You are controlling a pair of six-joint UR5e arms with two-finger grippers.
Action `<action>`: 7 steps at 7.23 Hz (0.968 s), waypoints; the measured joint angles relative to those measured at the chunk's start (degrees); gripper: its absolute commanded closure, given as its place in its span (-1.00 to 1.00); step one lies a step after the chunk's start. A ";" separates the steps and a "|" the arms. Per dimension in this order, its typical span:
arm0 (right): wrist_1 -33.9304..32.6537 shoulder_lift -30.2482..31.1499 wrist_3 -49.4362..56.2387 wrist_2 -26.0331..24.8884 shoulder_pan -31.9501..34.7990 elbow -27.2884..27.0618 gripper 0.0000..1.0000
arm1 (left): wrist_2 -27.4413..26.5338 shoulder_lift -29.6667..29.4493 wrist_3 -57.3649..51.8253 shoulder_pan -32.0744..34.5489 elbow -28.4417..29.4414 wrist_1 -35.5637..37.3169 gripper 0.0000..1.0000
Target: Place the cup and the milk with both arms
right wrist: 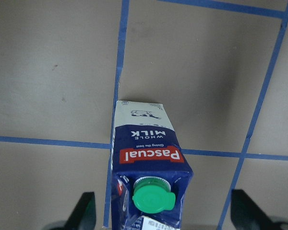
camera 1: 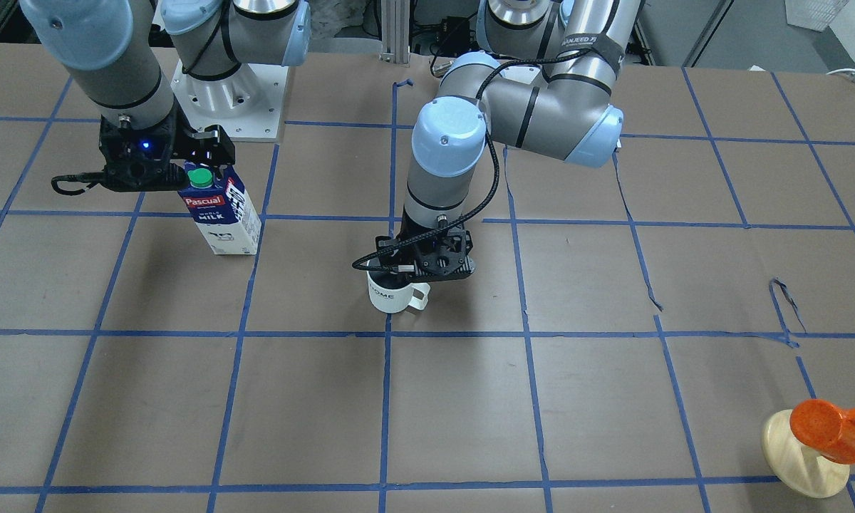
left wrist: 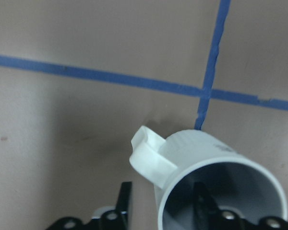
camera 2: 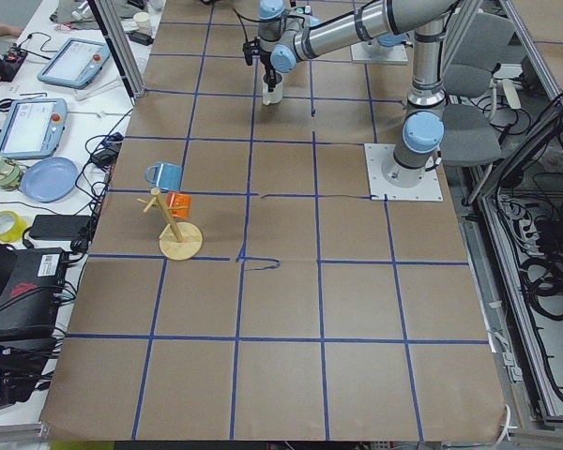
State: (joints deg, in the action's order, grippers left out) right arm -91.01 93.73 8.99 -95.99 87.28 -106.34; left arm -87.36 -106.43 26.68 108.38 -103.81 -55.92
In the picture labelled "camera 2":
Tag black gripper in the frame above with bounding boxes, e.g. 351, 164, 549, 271
258, 39, 278, 92

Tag grey white mug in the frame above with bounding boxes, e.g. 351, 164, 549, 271
262, 73, 283, 106

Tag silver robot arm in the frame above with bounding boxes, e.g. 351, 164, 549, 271
368, 33, 408, 48
243, 0, 456, 188

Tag cream paper cup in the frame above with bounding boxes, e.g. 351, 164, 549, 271
132, 11, 152, 35

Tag orange cup on stand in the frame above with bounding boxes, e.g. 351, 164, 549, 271
166, 191, 191, 219

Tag blue mug on stand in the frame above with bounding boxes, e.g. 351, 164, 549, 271
145, 161, 183, 191

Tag wooden mug tree stand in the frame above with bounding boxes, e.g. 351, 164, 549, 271
139, 187, 203, 261

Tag far blue teach pendant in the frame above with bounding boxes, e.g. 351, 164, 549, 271
37, 38, 111, 89

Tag blue teach pendant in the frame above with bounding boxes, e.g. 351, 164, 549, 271
37, 38, 111, 89
0, 98, 68, 159

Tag grey office chair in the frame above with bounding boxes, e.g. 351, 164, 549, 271
440, 12, 514, 167

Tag near blue teach pendant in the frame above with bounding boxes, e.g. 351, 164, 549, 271
0, 98, 68, 159

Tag blue plate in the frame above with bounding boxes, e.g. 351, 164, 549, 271
20, 157, 78, 203

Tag black scissors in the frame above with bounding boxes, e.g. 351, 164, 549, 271
0, 98, 14, 113

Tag black power adapter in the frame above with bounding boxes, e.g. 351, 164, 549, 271
28, 215, 90, 241

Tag yellow tape roll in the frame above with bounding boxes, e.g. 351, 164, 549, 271
0, 211, 27, 243

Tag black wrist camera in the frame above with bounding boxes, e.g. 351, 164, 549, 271
242, 38, 260, 67

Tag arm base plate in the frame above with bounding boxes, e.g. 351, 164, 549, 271
351, 42, 408, 66
364, 143, 443, 202

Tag aluminium frame post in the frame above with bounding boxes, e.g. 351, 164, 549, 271
88, 0, 145, 99

